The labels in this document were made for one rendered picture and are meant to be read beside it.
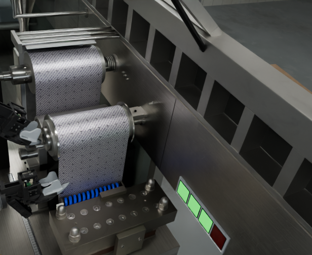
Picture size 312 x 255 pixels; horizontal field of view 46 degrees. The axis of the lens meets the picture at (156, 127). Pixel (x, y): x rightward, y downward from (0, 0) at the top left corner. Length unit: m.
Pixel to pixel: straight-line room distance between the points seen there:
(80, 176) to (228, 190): 0.51
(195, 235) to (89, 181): 1.42
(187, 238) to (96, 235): 1.41
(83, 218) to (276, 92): 0.74
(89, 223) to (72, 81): 0.48
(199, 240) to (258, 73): 1.85
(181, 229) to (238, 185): 1.67
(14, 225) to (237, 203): 0.79
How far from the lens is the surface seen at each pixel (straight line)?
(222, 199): 1.03
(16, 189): 1.19
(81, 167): 1.24
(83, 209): 1.28
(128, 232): 1.25
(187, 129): 1.08
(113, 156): 1.26
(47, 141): 1.16
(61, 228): 1.23
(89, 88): 1.36
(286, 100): 0.80
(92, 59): 1.33
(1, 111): 1.08
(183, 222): 2.64
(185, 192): 1.16
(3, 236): 1.40
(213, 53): 0.94
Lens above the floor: 2.02
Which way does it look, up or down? 37 degrees down
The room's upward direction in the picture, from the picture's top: 12 degrees clockwise
